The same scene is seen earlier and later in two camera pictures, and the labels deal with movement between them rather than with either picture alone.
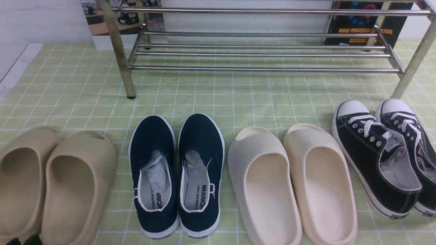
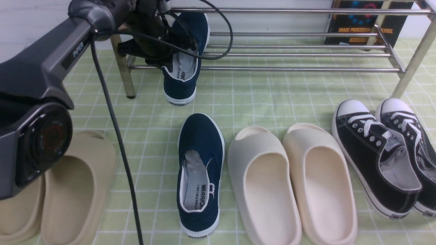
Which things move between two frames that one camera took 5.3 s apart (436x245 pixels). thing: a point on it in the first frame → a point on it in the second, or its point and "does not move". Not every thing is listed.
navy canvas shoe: (201, 157) does not move
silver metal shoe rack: (422, 43) does not move
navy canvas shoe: (153, 154) → (180, 79)
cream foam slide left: (265, 188) does not move
